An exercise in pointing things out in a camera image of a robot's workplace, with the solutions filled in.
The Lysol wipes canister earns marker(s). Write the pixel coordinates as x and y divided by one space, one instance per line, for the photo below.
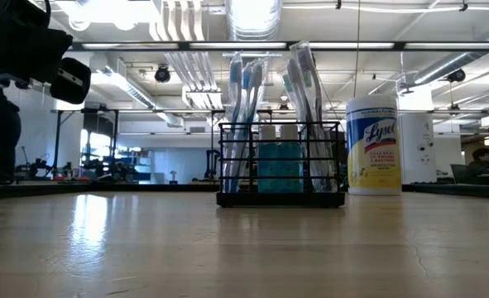
374 157

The bagged green toothbrush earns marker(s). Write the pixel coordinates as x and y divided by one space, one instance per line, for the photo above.
287 84
305 81

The person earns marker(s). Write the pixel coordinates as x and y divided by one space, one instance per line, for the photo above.
482 159

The silver ventilation duct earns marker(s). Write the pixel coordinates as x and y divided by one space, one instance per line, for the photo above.
252 25

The black round ceiling spotlight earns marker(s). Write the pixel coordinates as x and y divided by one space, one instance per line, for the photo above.
456 75
162 74

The teal mouthwash bottle white cap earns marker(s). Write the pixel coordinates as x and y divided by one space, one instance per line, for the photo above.
268 165
290 165

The bagged purple toothbrush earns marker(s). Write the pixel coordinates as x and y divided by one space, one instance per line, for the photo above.
307 58

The black background robot arm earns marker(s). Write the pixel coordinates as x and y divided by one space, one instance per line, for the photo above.
33 168
211 163

